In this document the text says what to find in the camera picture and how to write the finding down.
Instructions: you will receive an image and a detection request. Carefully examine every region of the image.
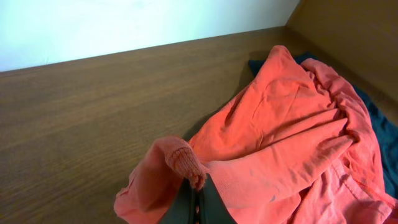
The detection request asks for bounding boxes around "navy blue garment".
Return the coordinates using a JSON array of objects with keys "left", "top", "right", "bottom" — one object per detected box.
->
[{"left": 248, "top": 51, "right": 398, "bottom": 200}]

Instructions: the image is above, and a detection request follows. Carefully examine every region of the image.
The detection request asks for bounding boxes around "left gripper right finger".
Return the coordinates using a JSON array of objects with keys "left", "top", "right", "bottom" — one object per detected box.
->
[{"left": 198, "top": 174, "right": 236, "bottom": 224}]

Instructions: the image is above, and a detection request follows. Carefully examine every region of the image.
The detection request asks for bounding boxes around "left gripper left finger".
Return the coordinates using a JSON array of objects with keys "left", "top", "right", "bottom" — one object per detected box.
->
[{"left": 159, "top": 179, "right": 196, "bottom": 224}]

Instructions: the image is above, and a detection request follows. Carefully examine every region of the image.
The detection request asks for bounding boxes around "orange-red t-shirt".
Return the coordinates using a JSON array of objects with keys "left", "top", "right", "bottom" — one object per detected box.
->
[{"left": 114, "top": 45, "right": 397, "bottom": 223}]

